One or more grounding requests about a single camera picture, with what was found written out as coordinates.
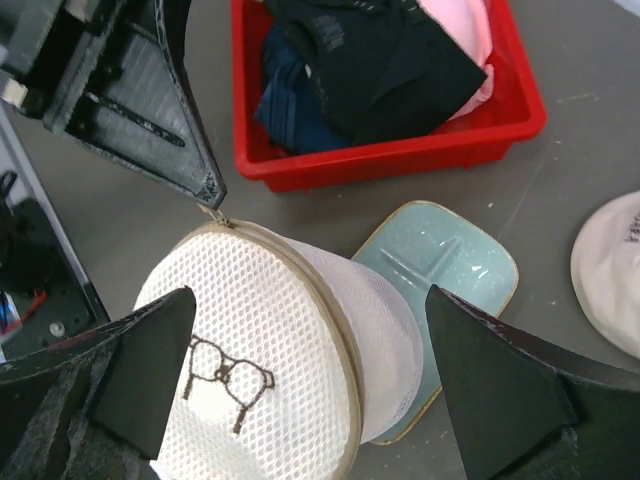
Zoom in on cream bear laundry bag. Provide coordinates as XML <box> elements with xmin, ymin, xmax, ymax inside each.
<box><xmin>570</xmin><ymin>192</ymin><xmax>639</xmax><ymax>358</ymax></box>

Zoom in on white mesh bra laundry bag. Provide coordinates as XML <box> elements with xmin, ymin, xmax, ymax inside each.
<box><xmin>136</xmin><ymin>221</ymin><xmax>423</xmax><ymax>479</ymax></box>

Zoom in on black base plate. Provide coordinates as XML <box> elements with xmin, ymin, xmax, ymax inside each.
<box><xmin>1</xmin><ymin>169</ymin><xmax>109</xmax><ymax>363</ymax></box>

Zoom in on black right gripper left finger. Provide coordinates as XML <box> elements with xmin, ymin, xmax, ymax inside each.
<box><xmin>1</xmin><ymin>287</ymin><xmax>196</xmax><ymax>479</ymax></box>

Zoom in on red plastic bin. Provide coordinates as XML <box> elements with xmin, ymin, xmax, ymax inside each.
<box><xmin>231</xmin><ymin>1</ymin><xmax>546</xmax><ymax>192</ymax></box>

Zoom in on dark blue garment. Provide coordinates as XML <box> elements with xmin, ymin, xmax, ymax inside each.
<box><xmin>254</xmin><ymin>1</ymin><xmax>486</xmax><ymax>154</ymax></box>

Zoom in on pink garment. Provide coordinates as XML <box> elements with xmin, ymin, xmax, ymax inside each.
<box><xmin>419</xmin><ymin>0</ymin><xmax>494</xmax><ymax>120</ymax></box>

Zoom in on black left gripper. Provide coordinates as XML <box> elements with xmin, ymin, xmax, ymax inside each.
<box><xmin>1</xmin><ymin>1</ymin><xmax>225</xmax><ymax>209</ymax></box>

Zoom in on light green ceramic tray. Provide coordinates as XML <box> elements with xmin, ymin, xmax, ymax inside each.
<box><xmin>353</xmin><ymin>200</ymin><xmax>519</xmax><ymax>446</ymax></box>

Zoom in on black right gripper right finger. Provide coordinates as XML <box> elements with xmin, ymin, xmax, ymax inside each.
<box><xmin>425</xmin><ymin>285</ymin><xmax>639</xmax><ymax>479</ymax></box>

